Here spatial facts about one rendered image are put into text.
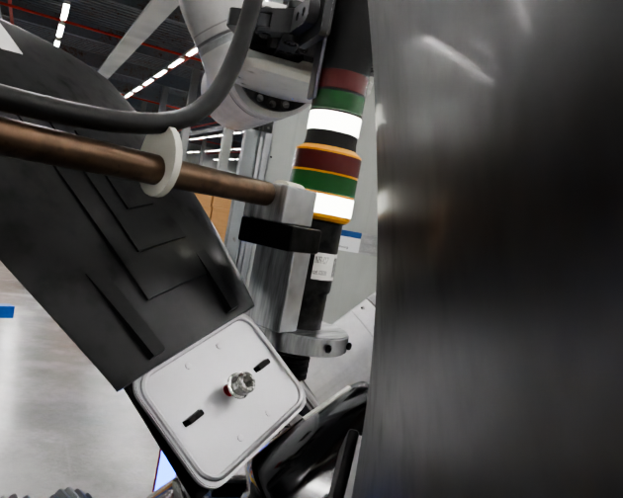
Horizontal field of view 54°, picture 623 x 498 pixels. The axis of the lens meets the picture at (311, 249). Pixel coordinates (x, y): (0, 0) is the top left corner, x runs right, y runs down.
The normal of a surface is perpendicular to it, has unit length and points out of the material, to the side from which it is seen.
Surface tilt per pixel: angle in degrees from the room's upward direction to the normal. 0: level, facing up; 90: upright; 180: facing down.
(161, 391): 48
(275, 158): 90
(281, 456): 40
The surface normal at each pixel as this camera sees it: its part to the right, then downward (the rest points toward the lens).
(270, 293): -0.56, -0.06
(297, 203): 0.81, 0.18
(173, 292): 0.63, -0.55
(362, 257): 0.33, 0.12
